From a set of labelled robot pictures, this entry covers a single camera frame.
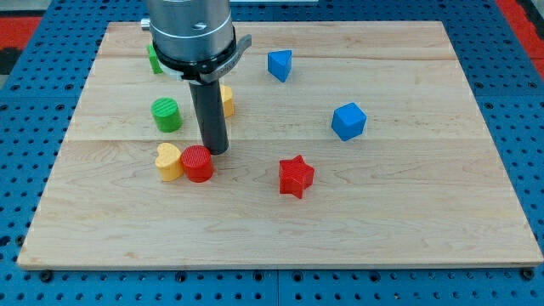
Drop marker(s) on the wooden board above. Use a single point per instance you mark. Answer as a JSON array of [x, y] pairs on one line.
[[422, 187]]

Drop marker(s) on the red cylinder block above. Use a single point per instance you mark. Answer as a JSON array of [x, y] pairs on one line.
[[197, 163]]

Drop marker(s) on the blue triangular prism block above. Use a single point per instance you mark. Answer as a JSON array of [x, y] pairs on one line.
[[279, 64]]

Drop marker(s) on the red star block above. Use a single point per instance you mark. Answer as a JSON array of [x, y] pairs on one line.
[[295, 176]]

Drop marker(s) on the green block behind arm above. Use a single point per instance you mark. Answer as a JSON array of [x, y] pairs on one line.
[[153, 59]]

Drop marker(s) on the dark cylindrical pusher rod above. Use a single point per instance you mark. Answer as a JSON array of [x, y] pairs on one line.
[[209, 110]]

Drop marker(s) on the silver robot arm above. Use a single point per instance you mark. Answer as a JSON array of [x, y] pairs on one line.
[[195, 39]]

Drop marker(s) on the blue cube block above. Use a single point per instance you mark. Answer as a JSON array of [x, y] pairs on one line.
[[348, 121]]

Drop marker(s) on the green cylinder block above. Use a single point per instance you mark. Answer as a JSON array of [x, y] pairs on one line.
[[166, 115]]

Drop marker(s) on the yellow heart block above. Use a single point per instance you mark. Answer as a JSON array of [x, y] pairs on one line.
[[168, 162]]

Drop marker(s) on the yellow block behind rod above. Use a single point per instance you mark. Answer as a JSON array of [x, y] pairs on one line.
[[227, 96]]

